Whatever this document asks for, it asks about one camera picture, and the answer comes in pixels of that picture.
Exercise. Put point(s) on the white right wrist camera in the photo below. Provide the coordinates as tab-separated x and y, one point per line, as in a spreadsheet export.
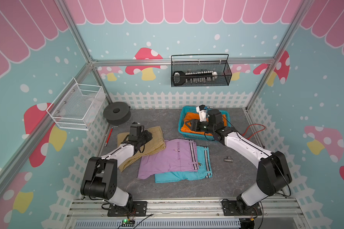
202	112

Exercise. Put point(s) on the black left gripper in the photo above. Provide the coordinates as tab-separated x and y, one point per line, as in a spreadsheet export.
149	135

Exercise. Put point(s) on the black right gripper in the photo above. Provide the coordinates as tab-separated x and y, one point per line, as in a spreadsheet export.
195	125

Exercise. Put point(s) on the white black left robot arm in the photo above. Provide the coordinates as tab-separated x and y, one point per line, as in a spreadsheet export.
100	177

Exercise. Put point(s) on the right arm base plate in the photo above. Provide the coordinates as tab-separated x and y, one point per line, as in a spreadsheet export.
239	208

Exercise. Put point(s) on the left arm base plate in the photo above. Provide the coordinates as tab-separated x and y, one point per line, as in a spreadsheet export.
136	209

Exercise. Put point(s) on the black wire wall basket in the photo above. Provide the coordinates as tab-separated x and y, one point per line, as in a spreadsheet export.
200	70

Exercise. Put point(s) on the red handled screwdriver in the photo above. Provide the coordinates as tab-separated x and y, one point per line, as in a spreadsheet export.
109	135

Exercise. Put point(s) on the white wire wall basket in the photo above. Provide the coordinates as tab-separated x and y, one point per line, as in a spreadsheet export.
77	106

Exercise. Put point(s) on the black socket holder tool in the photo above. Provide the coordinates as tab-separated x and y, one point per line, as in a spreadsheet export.
179	78

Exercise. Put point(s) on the black foam roll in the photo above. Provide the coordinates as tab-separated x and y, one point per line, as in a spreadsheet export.
117	113

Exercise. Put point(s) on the khaki pants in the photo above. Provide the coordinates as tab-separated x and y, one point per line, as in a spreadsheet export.
154	146

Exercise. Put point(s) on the orange pants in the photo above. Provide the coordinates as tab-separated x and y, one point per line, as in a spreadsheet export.
214	121

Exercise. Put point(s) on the teal pants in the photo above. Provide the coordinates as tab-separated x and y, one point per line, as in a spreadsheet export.
204	171

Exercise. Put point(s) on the small metal clip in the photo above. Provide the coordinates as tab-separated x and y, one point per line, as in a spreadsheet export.
228	159

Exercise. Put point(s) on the teal plastic basket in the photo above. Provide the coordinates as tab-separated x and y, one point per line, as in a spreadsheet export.
190	112

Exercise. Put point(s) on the green circuit board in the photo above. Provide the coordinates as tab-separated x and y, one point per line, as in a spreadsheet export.
127	223

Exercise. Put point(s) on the purple pants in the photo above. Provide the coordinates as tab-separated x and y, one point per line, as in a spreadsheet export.
180	155

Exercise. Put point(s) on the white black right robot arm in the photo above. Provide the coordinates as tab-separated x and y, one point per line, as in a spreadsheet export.
273	173

